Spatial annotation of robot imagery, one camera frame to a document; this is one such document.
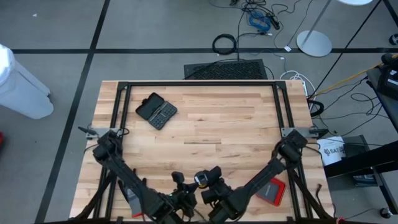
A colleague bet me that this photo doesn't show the white printed container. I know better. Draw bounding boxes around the white printed container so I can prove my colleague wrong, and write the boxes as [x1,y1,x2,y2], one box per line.
[317,136,346,166]

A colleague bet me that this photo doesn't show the floor stand with round base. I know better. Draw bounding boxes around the floor stand with round base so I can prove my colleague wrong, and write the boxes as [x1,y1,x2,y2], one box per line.
[295,0,333,58]

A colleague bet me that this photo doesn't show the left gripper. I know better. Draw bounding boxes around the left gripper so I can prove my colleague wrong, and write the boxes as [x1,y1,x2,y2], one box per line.
[169,171,200,217]

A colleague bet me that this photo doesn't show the black cable with plug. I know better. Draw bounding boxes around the black cable with plug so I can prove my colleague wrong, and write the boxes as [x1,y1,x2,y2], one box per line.
[315,183,325,208]

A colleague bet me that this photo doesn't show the black equipment cart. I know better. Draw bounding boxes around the black equipment cart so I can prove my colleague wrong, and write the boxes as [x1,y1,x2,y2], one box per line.
[323,63,398,215]

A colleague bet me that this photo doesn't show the red grey portable drive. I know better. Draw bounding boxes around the red grey portable drive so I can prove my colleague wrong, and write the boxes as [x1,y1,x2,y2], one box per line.
[255,177,286,207]

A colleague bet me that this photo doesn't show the thin black slanted pole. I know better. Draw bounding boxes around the thin black slanted pole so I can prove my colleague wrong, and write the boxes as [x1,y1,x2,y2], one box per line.
[309,0,382,97]

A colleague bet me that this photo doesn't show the white trash bin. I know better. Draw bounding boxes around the white trash bin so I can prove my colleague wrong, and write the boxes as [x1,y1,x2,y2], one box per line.
[0,44,54,120]

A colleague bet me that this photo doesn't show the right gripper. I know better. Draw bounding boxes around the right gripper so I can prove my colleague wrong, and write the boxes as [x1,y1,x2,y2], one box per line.
[201,166,237,223]

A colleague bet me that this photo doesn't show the blue coiled cable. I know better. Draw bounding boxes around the blue coiled cable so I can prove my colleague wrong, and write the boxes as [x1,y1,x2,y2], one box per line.
[248,11,272,34]

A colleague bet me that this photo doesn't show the black floor mat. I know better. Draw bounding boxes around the black floor mat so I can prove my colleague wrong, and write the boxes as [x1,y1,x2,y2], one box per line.
[183,58,269,80]

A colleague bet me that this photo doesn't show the grey black work glove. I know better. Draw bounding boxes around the grey black work glove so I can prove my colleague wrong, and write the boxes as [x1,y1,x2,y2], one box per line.
[118,179,147,218]

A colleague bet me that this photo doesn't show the black cable loop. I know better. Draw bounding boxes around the black cable loop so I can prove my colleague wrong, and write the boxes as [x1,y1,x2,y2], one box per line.
[307,99,325,118]

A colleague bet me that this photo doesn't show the white round disc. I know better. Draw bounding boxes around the white round disc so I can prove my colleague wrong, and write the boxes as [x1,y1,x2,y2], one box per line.
[337,0,374,6]

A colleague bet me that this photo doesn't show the white cable bundle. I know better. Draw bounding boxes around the white cable bundle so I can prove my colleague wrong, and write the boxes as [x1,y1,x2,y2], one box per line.
[279,70,313,98]

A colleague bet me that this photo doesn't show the coiled black floor cable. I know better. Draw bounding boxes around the coiled black floor cable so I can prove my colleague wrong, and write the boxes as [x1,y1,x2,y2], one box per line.
[211,33,238,56]

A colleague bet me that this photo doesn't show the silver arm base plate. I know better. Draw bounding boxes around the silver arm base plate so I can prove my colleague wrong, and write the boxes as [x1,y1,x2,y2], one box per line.
[85,126,121,140]
[280,126,329,139]

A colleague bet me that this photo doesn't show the black power strip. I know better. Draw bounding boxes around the black power strip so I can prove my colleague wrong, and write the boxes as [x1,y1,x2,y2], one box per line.
[266,12,281,31]

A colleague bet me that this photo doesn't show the orange floor cable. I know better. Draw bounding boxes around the orange floor cable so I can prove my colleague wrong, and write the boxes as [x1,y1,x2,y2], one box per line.
[313,54,398,96]

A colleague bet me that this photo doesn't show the black metal table frame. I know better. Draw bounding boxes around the black metal table frame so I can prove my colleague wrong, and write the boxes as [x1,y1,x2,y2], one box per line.
[74,80,335,224]

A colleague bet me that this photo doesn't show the open black bit case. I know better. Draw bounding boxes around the open black bit case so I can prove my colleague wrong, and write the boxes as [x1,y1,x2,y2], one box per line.
[135,91,178,131]

